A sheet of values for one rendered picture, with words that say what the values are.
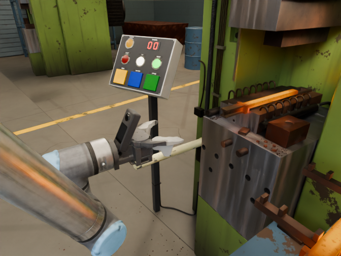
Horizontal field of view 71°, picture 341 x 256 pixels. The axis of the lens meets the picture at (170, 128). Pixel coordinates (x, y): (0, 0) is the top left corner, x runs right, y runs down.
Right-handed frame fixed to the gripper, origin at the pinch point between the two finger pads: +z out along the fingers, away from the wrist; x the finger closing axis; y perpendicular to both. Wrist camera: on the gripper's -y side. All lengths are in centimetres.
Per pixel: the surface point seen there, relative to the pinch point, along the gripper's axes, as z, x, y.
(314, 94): 71, 6, 1
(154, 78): 18.2, -42.9, -2.7
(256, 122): 33.0, 6.6, 4.1
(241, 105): 30.1, 1.2, -1.3
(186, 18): 523, -707, 9
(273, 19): 33.0, 6.2, -30.4
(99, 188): -3, -103, 100
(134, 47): 18, -62, -15
